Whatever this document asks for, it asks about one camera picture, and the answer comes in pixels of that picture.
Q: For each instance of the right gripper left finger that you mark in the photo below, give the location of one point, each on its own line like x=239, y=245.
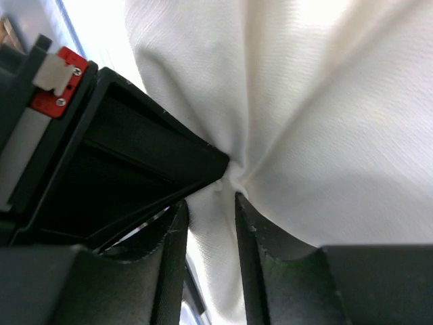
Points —
x=140, y=281

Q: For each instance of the white cloth napkin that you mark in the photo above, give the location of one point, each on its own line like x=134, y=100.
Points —
x=324, y=108

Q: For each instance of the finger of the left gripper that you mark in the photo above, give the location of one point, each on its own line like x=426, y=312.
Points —
x=114, y=159

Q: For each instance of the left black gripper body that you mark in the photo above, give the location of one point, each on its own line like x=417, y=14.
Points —
x=41, y=93

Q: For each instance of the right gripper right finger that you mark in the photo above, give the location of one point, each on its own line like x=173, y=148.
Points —
x=287, y=281

